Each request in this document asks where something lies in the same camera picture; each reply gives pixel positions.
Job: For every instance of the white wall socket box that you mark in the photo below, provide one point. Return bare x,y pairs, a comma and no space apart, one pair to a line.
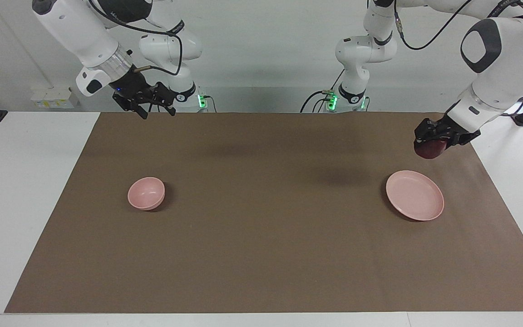
48,102

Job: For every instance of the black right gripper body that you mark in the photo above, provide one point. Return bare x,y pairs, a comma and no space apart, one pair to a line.
139,88

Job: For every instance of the dark red apple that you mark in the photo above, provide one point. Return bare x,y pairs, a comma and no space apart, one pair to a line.
431,150

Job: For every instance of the brown table mat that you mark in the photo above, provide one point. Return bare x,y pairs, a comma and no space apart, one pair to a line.
266,227

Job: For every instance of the pink bowl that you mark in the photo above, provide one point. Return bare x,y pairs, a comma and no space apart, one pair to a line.
145,194

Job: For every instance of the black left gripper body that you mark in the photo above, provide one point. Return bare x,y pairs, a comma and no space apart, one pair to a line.
447,129

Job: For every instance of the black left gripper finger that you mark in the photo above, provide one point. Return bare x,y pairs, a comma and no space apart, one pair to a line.
446,142
419,140

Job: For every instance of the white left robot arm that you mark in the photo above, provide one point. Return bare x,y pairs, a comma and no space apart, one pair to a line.
502,50

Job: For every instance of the pink plate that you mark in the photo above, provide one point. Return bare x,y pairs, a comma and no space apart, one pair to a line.
416,195

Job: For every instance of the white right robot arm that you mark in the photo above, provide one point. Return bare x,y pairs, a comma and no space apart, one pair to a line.
84,32

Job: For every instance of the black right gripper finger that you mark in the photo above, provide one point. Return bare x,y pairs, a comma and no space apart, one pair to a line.
142,112
170,110

